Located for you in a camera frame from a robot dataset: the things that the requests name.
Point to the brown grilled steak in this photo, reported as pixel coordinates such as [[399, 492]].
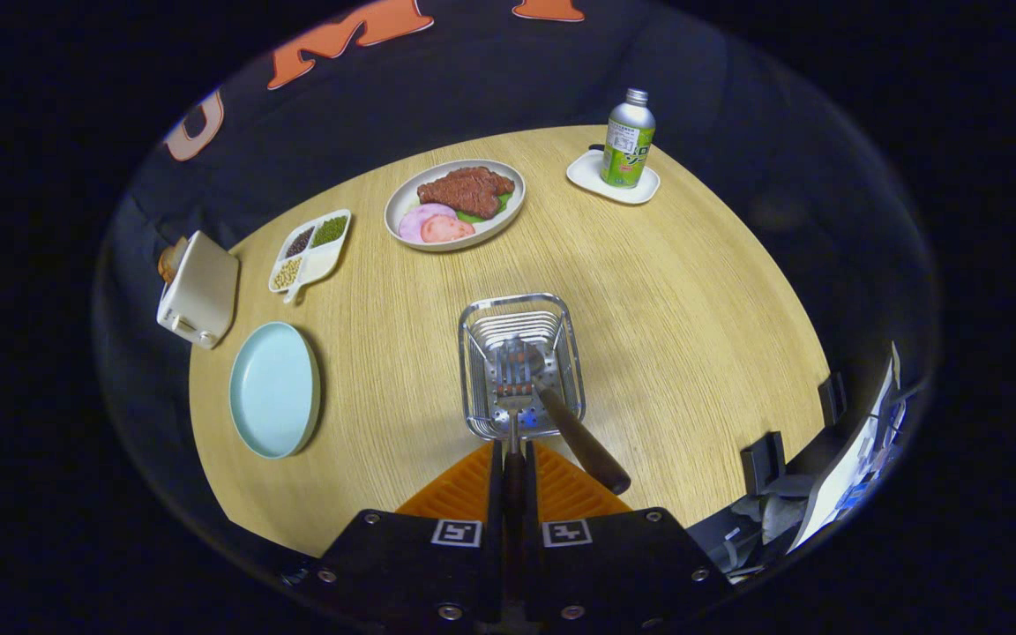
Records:
[[464, 190]]

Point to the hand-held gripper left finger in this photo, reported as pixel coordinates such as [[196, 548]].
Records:
[[411, 564]]

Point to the light blue round plate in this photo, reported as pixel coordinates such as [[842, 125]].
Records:
[[274, 392]]

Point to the toasted bread slice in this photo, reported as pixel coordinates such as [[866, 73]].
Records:
[[171, 260]]

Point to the white paper board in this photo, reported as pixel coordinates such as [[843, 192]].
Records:
[[843, 476]]

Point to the cream white toaster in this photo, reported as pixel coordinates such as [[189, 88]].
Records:
[[204, 291]]

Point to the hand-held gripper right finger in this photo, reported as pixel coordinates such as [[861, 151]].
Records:
[[623, 564]]

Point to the white square saucer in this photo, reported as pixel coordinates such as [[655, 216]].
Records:
[[586, 176]]

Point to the white divided snack tray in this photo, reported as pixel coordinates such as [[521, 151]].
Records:
[[318, 265]]

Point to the salmon coloured ham slice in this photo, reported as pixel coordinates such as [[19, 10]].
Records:
[[446, 231]]

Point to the pale pink ham slice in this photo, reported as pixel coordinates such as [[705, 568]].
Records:
[[415, 220]]

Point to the pile of green beans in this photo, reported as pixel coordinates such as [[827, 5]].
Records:
[[330, 231]]

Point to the grey round dinner plate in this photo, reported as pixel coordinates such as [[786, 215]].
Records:
[[402, 205]]

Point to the pile of yellow soybeans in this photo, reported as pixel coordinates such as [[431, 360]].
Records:
[[287, 273]]

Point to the green lettuce leaf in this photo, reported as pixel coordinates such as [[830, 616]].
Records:
[[470, 216]]

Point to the black table clamp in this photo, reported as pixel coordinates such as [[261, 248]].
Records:
[[832, 399], [762, 463]]

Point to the pile of dark beans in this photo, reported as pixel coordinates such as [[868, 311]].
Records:
[[299, 242]]

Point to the green drink bottle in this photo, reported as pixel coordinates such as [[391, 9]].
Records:
[[627, 145]]

